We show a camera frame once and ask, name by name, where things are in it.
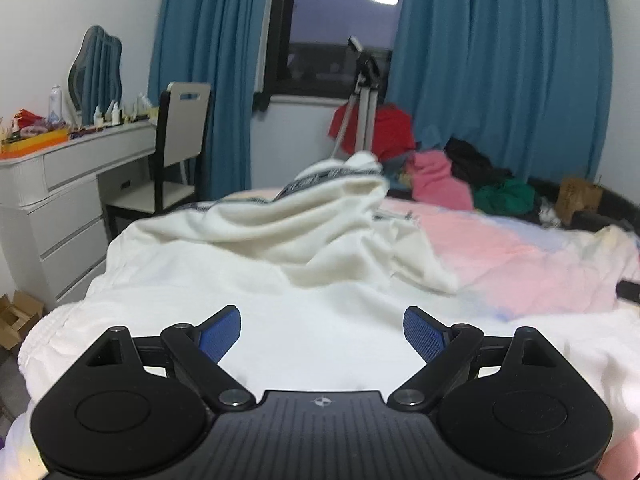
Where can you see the pink cloth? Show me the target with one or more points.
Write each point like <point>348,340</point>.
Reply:
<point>440,180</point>

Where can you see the open cardboard box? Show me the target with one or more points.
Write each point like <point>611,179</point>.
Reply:
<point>17,317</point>

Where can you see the dark framed window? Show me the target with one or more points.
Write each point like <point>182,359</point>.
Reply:
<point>325,10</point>

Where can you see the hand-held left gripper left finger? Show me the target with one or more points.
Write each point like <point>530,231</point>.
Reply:
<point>220,334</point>

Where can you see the green cloth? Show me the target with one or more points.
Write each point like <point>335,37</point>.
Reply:
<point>505,197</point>

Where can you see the small white bottle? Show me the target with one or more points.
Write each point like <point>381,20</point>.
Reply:
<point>115,114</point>

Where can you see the silver tripod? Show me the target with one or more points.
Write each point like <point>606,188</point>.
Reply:
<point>367,105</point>

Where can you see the small black object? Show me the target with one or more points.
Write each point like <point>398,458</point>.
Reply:
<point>629,291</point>

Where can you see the clear spray bottle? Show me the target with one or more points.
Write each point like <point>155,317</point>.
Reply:
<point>55,102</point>

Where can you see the white dressing table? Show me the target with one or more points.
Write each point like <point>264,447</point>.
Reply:
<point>60,220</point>

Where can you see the wavy framed mirror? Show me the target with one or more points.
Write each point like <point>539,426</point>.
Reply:
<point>97,75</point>

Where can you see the white pants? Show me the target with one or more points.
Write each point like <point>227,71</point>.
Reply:
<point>320,310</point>

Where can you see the red cloth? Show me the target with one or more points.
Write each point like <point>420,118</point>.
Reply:
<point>395,130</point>

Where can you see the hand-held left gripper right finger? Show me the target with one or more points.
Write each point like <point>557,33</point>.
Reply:
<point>422,334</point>

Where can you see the brown cardboard box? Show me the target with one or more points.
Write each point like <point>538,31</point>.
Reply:
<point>575,200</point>

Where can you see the black white patterned cloth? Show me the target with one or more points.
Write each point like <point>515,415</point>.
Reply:
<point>549,211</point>

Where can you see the pastel tie-dye bed sheet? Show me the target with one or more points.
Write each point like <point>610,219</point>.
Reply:
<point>500,260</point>

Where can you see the orange tray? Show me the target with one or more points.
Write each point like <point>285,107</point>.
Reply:
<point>35,142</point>

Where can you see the blue curtain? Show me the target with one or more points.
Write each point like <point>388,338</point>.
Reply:
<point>500,60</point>
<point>210,60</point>

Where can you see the black and white chair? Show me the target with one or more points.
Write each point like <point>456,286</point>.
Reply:
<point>182,125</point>

